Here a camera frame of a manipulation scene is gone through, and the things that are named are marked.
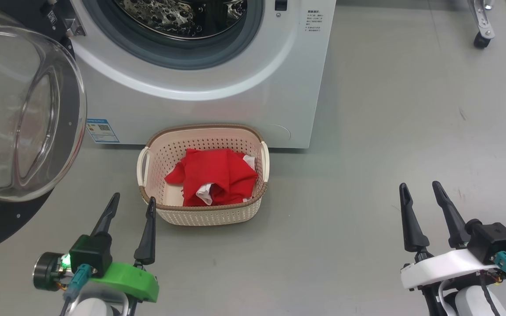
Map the red and white garment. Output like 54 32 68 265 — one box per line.
164 148 259 207

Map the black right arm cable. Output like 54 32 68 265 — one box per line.
479 274 502 316

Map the black round glass washer door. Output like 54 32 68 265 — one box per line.
0 7 87 256

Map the cream perforated basket brown rim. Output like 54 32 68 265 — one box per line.
137 124 270 226

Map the metal leg with black caster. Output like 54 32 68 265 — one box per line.
467 0 496 49

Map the left cable with teal connector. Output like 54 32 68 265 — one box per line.
60 264 94 316

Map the white front-load washing machine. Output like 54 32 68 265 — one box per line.
44 0 337 149

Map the blue energy label sticker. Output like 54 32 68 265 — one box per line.
85 118 120 144

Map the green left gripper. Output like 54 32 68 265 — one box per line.
32 192 160 304

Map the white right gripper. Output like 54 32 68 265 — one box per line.
399 181 506 291

